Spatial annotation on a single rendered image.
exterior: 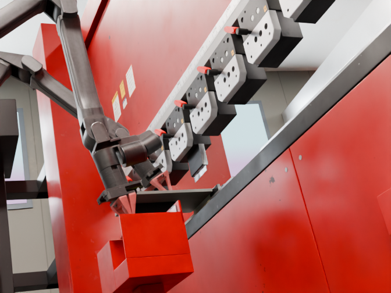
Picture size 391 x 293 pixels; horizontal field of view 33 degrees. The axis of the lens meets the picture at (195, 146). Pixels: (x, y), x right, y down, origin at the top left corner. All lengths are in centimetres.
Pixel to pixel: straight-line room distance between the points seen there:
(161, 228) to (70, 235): 134
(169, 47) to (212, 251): 83
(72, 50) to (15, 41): 462
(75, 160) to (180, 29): 101
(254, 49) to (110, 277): 69
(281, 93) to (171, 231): 600
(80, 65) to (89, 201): 130
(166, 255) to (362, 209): 51
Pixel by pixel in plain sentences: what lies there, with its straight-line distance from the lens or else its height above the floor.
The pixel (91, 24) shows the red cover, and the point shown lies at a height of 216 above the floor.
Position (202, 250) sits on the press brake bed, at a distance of 180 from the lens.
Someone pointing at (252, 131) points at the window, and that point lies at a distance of 705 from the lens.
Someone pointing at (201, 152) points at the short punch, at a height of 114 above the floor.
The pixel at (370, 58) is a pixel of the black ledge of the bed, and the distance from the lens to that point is 120.
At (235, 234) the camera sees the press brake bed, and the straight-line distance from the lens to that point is 162.
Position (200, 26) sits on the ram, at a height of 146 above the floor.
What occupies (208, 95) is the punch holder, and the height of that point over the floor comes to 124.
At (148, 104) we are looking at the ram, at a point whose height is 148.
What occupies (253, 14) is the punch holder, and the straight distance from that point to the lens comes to 177.
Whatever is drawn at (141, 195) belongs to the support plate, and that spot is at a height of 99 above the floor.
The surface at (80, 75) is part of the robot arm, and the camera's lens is 170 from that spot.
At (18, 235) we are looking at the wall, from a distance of 609.
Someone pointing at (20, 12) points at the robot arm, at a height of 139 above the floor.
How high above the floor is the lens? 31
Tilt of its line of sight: 24 degrees up
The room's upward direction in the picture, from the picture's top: 12 degrees counter-clockwise
